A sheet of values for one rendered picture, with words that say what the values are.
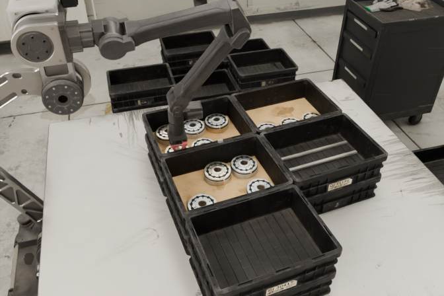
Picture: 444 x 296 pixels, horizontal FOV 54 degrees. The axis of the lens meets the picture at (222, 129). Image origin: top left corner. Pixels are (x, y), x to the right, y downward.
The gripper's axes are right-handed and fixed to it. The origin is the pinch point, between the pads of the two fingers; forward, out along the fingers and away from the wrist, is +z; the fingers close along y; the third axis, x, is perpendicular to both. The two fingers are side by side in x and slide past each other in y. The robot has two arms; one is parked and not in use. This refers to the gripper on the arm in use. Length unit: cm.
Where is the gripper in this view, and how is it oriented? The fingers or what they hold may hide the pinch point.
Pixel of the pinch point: (178, 149)
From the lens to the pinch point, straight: 173.4
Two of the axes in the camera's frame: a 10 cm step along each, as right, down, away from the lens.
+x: -9.7, 1.4, -2.1
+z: -0.1, 7.9, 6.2
